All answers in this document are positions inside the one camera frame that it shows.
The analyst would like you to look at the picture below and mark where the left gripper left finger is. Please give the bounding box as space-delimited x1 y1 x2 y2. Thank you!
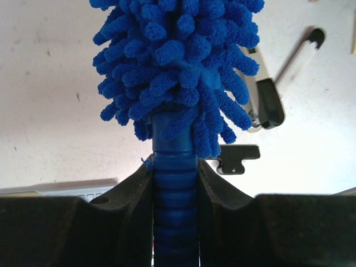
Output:
1 157 153 266

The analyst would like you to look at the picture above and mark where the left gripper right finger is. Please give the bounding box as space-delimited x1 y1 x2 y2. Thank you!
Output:
198 160 355 266

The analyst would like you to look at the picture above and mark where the white black stapler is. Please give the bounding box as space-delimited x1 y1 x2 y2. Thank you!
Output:
241 47 285 132

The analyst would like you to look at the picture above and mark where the blue microfiber duster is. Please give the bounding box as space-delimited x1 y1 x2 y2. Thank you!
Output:
90 1 264 266

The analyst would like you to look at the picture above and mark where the blue yellow calculator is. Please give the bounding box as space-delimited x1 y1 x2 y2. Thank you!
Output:
1 178 120 202

